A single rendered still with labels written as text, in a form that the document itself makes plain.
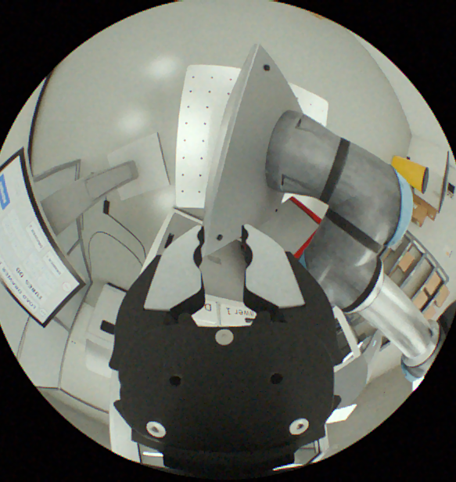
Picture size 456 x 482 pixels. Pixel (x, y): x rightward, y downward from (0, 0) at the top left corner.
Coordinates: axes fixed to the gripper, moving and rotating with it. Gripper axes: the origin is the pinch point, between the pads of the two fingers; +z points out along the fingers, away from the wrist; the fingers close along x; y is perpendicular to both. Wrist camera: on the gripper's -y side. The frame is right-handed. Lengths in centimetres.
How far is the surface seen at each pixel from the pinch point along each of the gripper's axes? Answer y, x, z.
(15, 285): 9, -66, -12
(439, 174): -75, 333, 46
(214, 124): -14.5, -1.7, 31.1
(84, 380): 272, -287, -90
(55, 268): 13, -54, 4
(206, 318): 53, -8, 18
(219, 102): -21.2, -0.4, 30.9
